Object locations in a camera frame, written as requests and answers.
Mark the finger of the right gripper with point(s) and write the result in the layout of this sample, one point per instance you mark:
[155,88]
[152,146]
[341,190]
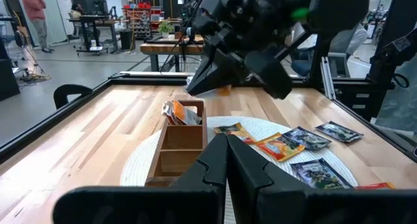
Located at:
[236,71]
[207,75]

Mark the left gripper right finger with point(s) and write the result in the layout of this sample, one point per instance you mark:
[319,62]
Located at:
[293,207]

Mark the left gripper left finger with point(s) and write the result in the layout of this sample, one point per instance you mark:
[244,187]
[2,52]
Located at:
[163,204]

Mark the white orange tea packet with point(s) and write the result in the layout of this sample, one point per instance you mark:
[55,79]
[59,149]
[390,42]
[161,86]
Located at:
[193,119]
[224,91]
[166,111]
[180,111]

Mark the dark blue blackcurrant tea packet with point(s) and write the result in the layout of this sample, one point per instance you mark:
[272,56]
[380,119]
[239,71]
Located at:
[319,173]
[307,138]
[339,131]

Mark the orange peach tea packet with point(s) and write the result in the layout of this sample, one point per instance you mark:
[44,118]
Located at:
[374,186]
[278,148]
[234,130]

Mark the wooden three-compartment tea box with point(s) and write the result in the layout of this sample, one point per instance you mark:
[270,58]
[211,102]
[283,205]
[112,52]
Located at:
[177,142]

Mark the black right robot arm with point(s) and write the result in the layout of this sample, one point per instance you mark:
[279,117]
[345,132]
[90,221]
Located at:
[339,9]

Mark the wooden workbench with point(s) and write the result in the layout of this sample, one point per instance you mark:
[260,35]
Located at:
[169,49]

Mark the small green potted plant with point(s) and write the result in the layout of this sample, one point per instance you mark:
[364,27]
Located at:
[166,27]

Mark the white round woven placemat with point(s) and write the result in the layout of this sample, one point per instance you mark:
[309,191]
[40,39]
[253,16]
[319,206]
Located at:
[273,124]

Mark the red parts bin shelf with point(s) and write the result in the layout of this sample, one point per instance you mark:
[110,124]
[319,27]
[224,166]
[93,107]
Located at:
[141,19]

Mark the black waste bin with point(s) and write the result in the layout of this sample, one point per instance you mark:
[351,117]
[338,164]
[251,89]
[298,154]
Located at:
[127,40]

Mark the person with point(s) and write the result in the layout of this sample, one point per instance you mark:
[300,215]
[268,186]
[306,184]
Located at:
[76,11]
[348,41]
[36,12]

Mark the black-legged office desk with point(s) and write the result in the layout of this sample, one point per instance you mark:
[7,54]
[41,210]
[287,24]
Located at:
[94,22]

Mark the black desk monitor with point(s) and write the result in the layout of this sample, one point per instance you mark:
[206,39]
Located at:
[94,2]

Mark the black cabinet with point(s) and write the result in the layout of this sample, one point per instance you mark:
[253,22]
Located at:
[8,74]

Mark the silver aluminium post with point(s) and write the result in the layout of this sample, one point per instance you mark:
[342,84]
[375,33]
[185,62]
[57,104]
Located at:
[327,77]

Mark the black metal table frame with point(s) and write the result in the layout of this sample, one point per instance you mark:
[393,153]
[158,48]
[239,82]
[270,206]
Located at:
[32,132]

